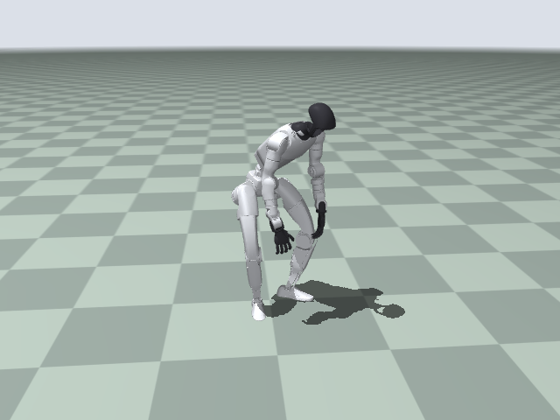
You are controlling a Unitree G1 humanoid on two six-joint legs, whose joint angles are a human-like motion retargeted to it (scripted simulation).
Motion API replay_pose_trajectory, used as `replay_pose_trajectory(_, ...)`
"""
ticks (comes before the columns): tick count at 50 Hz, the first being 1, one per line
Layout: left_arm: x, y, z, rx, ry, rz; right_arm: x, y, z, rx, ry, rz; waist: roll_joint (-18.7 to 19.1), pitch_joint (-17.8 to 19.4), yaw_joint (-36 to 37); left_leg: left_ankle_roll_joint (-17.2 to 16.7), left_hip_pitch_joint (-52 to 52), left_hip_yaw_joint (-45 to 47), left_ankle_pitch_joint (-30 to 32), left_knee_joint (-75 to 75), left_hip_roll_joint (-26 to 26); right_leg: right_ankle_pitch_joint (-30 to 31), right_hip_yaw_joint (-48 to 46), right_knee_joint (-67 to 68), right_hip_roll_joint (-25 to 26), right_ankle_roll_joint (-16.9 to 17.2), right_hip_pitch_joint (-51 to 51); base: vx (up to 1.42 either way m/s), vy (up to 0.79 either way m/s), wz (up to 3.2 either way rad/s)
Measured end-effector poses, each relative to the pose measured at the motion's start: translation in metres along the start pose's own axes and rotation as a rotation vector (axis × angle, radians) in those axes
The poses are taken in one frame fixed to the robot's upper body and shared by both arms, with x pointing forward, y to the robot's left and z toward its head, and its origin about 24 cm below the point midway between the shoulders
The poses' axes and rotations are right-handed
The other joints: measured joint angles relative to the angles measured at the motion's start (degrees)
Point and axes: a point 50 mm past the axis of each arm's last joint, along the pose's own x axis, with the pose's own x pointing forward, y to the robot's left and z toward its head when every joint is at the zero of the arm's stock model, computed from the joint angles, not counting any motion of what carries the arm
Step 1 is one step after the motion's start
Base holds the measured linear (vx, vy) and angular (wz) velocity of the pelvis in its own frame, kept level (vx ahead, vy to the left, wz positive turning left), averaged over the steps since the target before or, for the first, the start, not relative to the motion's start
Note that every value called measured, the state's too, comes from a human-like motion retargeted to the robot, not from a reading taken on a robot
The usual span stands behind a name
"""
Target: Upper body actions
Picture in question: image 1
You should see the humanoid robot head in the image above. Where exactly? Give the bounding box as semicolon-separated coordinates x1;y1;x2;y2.
290;102;336;141

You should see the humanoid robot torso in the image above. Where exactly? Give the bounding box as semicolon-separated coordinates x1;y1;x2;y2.
245;121;317;197

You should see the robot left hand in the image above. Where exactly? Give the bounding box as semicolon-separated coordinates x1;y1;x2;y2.
311;201;326;239

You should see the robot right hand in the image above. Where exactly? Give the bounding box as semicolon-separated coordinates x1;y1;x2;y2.
269;218;294;255

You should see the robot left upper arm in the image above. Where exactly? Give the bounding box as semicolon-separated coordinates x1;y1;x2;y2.
307;131;326;178

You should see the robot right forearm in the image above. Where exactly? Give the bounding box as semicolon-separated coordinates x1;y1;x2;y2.
262;178;283;229

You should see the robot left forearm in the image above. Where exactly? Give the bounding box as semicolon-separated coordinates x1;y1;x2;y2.
311;167;327;210

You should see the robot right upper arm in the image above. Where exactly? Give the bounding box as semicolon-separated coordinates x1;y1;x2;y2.
261;132;289;190

